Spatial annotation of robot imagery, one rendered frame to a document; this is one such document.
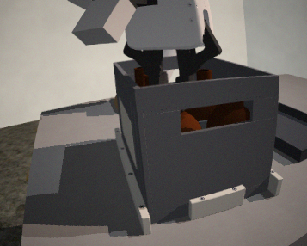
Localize dark grey crate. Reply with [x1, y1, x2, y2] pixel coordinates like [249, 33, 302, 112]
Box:
[114, 58, 279, 224]

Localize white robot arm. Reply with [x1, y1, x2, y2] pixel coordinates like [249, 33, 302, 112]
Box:
[68, 0, 158, 46]

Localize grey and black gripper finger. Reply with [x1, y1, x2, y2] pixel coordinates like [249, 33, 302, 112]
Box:
[123, 43, 169, 86]
[175, 20, 222, 83]

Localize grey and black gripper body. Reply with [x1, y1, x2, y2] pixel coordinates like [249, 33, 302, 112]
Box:
[125, 0, 213, 50]

